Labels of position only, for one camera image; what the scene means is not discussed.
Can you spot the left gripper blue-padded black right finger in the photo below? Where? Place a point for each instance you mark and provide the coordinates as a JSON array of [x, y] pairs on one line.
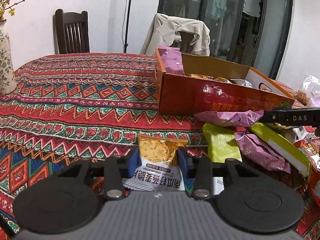
[[243, 197]]

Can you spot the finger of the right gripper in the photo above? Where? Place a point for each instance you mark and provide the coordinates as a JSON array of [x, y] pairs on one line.
[[292, 117]]

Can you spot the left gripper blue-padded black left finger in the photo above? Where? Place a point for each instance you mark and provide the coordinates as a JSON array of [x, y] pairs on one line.
[[73, 196]]

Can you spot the red snack packet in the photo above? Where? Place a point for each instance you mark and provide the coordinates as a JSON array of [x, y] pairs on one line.
[[311, 149]]

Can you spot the long green snack bar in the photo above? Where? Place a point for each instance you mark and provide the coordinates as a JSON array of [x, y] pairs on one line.
[[285, 148]]

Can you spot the pink snack pack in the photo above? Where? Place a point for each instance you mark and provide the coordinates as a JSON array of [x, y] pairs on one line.
[[255, 149], [230, 119], [172, 60]]

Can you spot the green white protein bar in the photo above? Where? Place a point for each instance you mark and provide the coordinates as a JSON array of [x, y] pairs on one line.
[[221, 143]]

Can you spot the white orange cracker packet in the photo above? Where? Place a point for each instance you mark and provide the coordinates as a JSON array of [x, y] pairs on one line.
[[159, 170]]

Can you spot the orange cardboard snack box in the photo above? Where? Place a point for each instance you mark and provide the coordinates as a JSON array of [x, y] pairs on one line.
[[249, 89]]

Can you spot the silver cracker packet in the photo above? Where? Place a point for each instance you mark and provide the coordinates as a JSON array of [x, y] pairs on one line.
[[291, 133]]

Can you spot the clear plastic bag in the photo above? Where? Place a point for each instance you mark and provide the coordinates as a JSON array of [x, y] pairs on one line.
[[309, 92]]

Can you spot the patterned red tablecloth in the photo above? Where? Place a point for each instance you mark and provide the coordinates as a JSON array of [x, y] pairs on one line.
[[70, 106]]

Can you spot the dark glass sliding door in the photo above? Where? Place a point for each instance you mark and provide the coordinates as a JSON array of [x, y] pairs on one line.
[[249, 32]]

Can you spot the small floral ceramic vase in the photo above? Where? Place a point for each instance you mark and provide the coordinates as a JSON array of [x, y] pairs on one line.
[[7, 82]]

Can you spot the chair with beige jacket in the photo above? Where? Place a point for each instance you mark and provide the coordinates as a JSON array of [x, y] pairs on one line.
[[166, 30]]

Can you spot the black floor lamp stand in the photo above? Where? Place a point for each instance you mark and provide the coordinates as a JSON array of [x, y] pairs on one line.
[[126, 22]]

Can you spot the dark wooden chair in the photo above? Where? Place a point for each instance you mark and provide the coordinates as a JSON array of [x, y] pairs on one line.
[[72, 32]]

